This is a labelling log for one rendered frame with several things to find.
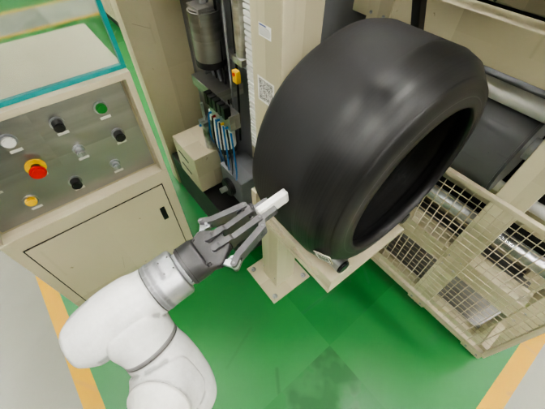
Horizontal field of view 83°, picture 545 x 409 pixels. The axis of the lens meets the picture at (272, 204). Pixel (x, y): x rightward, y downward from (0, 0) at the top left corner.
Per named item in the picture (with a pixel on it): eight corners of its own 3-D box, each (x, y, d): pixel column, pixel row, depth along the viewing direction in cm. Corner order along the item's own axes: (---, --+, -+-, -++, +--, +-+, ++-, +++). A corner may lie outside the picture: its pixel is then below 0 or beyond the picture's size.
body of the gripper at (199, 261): (186, 279, 49) (233, 244, 52) (164, 243, 54) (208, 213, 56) (201, 293, 56) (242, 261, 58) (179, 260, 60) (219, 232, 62)
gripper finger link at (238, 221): (212, 251, 58) (208, 247, 59) (258, 217, 61) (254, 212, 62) (206, 243, 55) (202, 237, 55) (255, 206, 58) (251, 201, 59)
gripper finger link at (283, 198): (256, 210, 58) (259, 213, 57) (285, 190, 60) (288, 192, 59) (259, 218, 60) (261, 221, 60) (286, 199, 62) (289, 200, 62)
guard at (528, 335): (330, 219, 171) (358, 112, 117) (332, 217, 172) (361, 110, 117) (482, 359, 127) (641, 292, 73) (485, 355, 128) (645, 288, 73)
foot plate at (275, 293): (246, 269, 185) (246, 267, 184) (281, 245, 195) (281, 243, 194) (274, 303, 172) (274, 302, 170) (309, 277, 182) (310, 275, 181)
